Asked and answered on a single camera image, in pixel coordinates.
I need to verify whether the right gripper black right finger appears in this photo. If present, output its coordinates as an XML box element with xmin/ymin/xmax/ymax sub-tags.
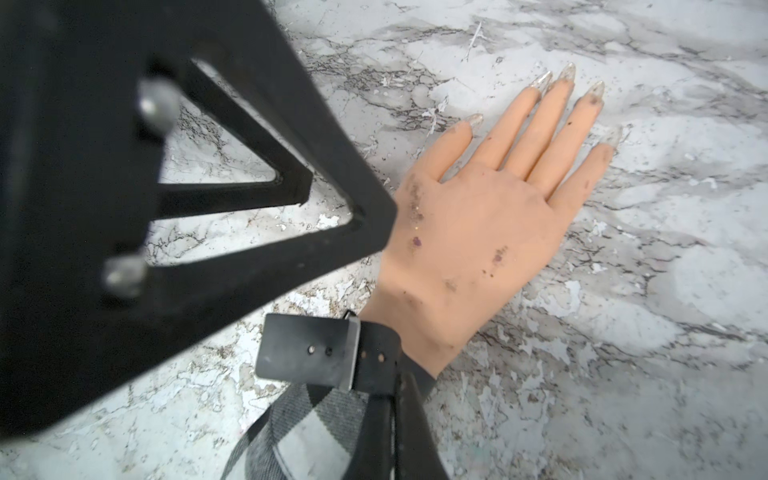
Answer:
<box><xmin>343</xmin><ymin>372</ymin><xmax>448</xmax><ymax>480</ymax></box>

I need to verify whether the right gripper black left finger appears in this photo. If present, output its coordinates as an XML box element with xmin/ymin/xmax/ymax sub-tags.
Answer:
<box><xmin>1</xmin><ymin>1</ymin><xmax>396</xmax><ymax>438</ymax></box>

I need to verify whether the black white plaid sleeve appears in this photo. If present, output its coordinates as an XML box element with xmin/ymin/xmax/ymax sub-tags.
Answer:
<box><xmin>222</xmin><ymin>384</ymin><xmax>368</xmax><ymax>479</ymax></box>

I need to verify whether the black wrist watch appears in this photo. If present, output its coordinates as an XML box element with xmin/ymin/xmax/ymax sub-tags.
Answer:
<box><xmin>255</xmin><ymin>311</ymin><xmax>436</xmax><ymax>397</ymax></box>

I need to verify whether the mannequin hand flesh coloured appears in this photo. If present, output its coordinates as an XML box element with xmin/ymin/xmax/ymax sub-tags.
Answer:
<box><xmin>361</xmin><ymin>65</ymin><xmax>620</xmax><ymax>376</ymax></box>

